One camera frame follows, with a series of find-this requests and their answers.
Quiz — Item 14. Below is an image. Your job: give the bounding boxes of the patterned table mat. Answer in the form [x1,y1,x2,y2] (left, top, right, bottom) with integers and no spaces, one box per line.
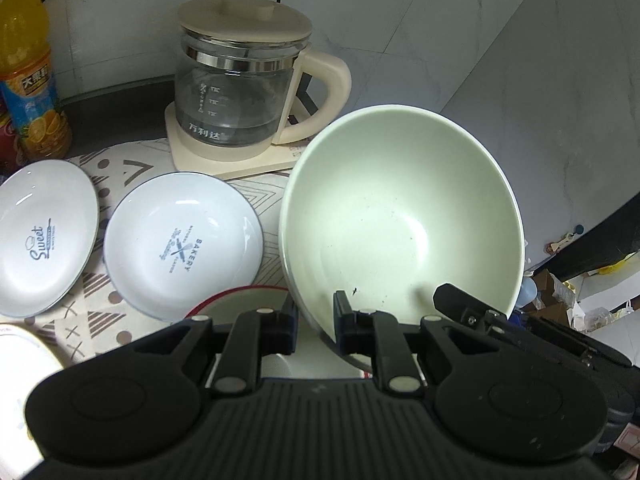
[0,137,321,363]

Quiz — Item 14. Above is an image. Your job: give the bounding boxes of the white plastic bag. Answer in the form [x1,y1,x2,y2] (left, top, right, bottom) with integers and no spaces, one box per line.
[572,277,640,336]

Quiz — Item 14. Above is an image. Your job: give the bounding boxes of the orange juice bottle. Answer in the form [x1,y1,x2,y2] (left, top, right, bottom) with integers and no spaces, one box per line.
[0,0,74,161]

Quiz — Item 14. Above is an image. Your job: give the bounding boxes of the white plate with crossed-utensils print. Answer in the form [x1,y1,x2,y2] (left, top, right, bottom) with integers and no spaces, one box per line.
[103,172,265,322]

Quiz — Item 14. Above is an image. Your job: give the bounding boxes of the glass kettle with cream lid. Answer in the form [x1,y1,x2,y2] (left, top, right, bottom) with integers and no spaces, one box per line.
[174,0,353,147]

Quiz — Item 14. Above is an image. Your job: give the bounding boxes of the pale green bowl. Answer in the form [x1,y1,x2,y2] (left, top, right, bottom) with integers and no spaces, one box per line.
[278,105,525,375]

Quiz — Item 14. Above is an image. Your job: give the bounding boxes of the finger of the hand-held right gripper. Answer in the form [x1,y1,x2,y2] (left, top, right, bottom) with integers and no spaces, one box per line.
[432,283,507,334]

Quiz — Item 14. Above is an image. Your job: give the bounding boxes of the light blue cup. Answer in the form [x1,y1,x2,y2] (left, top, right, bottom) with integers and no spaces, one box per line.
[516,275,540,309]

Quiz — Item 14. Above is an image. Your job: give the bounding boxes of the plain white plate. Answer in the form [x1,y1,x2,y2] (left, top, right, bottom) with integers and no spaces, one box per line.
[0,324,66,463]

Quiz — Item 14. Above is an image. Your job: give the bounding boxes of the cream kettle base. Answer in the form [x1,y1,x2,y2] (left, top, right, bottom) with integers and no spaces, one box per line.
[165,102,322,181]

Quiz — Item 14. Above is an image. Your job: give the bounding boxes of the red rimmed bowl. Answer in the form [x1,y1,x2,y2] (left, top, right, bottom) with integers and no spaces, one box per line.
[182,284,373,382]

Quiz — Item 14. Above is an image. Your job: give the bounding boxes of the white plate with script print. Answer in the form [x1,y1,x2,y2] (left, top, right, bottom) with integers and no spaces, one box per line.
[0,160,100,317]

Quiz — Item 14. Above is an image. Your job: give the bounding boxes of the red drink can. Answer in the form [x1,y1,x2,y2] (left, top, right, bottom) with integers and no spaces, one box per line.
[0,95,28,175]

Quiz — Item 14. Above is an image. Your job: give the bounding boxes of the yellow object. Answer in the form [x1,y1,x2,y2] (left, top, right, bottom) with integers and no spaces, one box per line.
[595,252,640,275]

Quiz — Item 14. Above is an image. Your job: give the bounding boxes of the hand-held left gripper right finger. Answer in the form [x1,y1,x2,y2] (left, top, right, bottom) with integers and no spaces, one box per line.
[333,289,498,395]

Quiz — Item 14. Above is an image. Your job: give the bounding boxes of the cardboard box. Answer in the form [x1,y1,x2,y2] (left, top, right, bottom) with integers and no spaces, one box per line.
[530,269,576,328]

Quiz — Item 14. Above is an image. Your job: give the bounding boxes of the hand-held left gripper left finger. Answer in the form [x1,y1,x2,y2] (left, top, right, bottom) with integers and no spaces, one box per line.
[127,294,300,395]

